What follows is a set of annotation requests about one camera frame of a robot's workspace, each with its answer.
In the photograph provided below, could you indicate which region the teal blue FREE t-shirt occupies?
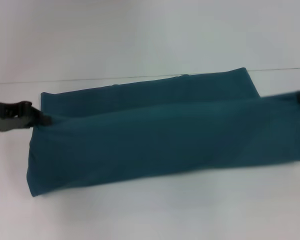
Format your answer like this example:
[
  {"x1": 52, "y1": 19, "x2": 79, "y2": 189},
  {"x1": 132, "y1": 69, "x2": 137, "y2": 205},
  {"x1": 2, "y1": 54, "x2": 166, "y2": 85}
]
[{"x1": 26, "y1": 66, "x2": 300, "y2": 201}]

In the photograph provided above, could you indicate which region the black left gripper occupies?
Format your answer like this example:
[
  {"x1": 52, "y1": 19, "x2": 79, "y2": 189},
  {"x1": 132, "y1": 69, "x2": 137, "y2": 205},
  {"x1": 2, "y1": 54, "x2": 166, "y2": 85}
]
[{"x1": 0, "y1": 99, "x2": 52, "y2": 133}]

